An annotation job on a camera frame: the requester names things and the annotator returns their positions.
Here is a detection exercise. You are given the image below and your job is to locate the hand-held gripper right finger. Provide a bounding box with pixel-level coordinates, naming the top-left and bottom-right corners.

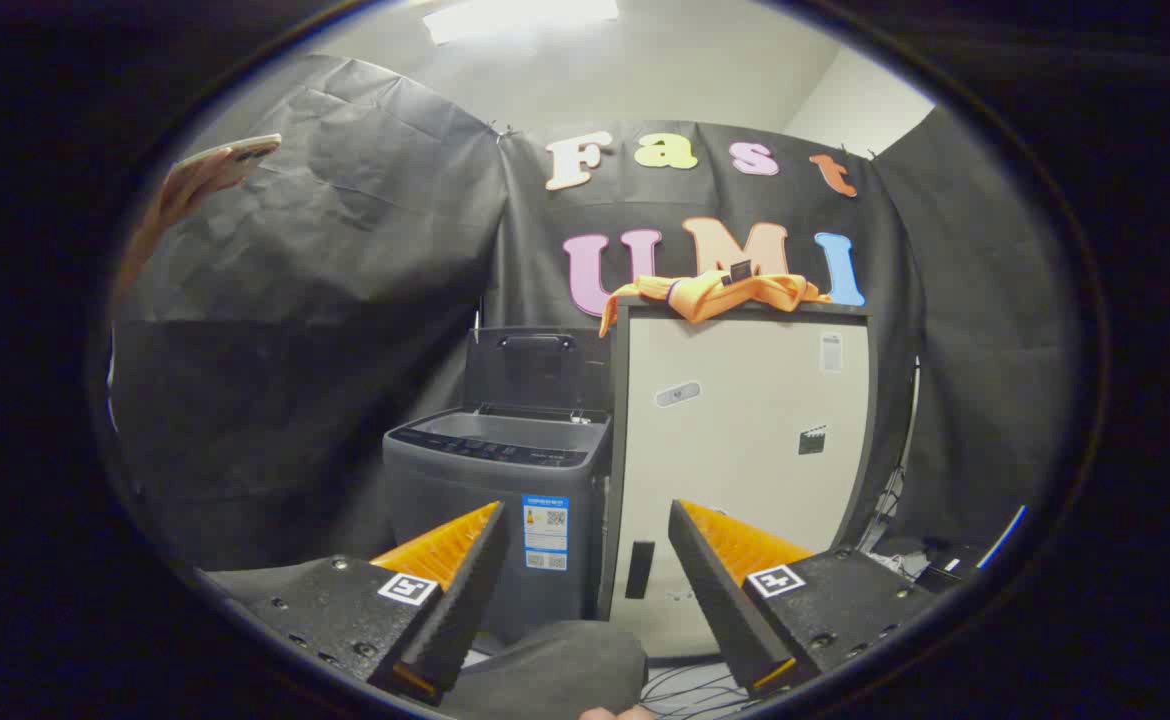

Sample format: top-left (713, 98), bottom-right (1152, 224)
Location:
top-left (668, 498), bottom-right (946, 701)

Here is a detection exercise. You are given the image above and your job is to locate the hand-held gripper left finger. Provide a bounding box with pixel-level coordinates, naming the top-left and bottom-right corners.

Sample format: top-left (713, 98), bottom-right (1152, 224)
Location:
top-left (200, 500), bottom-right (508, 706)

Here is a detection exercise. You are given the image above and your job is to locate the grey washing machine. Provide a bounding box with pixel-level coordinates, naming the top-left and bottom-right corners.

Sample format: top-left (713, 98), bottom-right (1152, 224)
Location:
top-left (382, 405), bottom-right (614, 646)

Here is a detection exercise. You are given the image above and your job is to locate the orange polo shirt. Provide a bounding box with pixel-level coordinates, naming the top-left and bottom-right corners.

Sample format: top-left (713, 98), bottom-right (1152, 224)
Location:
top-left (599, 270), bottom-right (832, 338)

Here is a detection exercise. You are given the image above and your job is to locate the person's right leg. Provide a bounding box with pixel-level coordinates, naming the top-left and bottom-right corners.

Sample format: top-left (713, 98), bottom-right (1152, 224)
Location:
top-left (440, 620), bottom-right (651, 720)

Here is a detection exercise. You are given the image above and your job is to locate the black backdrop cloth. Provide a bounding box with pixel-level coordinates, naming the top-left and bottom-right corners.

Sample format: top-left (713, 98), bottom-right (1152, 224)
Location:
top-left (110, 55), bottom-right (1071, 571)

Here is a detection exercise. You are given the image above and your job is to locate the pink smartphone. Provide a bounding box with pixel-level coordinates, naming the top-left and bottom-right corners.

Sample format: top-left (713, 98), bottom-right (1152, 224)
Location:
top-left (160, 133), bottom-right (283, 201)

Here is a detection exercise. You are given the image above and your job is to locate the tangle of thin floor cables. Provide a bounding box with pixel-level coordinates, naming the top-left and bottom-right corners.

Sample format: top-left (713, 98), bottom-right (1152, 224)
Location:
top-left (640, 660), bottom-right (751, 717)

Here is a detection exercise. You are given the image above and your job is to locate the beige cabinet with dark frame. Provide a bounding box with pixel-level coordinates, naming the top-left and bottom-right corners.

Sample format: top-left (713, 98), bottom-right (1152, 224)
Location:
top-left (597, 295), bottom-right (881, 661)

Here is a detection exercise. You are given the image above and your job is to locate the black device with white cables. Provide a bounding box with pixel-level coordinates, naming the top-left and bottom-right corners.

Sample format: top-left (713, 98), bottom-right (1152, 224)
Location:
top-left (865, 535), bottom-right (996, 593)

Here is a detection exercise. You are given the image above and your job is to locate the white hanging cable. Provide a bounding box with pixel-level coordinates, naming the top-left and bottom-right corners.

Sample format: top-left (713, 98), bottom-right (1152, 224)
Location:
top-left (880, 355), bottom-right (922, 546)

